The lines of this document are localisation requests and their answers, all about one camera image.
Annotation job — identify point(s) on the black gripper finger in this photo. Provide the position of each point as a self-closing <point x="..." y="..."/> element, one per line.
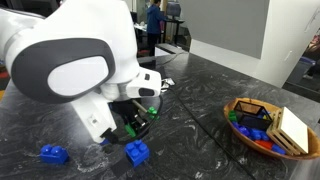
<point x="127" y="122"/>
<point x="142" y="120"/>

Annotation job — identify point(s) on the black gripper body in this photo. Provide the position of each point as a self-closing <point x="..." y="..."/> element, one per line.
<point x="123" y="111"/>

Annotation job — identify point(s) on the blue two-stud block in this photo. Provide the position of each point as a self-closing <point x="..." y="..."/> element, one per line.
<point x="53" y="156"/>

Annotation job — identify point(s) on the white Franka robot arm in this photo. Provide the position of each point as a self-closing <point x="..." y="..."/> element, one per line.
<point x="80" y="40"/>

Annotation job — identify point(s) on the blue four-stud block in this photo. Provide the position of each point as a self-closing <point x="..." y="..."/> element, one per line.
<point x="136" y="153"/>

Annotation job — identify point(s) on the small green toy block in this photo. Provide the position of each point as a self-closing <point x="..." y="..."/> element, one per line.
<point x="232" y="116"/>

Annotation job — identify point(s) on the small blue toy block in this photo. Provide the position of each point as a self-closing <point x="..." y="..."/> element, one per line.
<point x="278" y="149"/>
<point x="259" y="134"/>
<point x="243" y="130"/>

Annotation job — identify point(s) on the small red toy block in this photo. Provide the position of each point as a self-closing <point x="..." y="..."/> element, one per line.
<point x="265" y="144"/>

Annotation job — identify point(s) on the black tape patch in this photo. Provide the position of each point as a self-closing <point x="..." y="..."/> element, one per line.
<point x="120" y="168"/>

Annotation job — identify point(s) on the white paper tag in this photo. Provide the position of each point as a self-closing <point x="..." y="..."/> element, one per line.
<point x="168" y="81"/>

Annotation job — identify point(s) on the black standing desk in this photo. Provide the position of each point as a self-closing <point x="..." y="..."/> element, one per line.
<point x="175" y="31"/>

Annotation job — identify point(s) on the person in blue top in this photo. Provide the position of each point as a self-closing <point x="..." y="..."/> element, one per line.
<point x="154" y="21"/>

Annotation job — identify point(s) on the dark computer monitor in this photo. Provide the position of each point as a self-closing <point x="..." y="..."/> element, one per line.
<point x="174" y="9"/>

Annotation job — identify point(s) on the small yellow toy piece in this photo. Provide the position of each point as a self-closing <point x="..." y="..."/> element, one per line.
<point x="265" y="117"/>

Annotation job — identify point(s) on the wooden slatted crate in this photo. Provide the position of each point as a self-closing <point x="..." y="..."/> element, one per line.
<point x="293" y="130"/>

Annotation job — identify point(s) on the grey bin with blue rim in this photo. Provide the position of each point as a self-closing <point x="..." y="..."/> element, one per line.
<point x="300" y="71"/>

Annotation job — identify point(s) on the wooden bowl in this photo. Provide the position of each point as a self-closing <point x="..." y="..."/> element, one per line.
<point x="314" y="141"/>

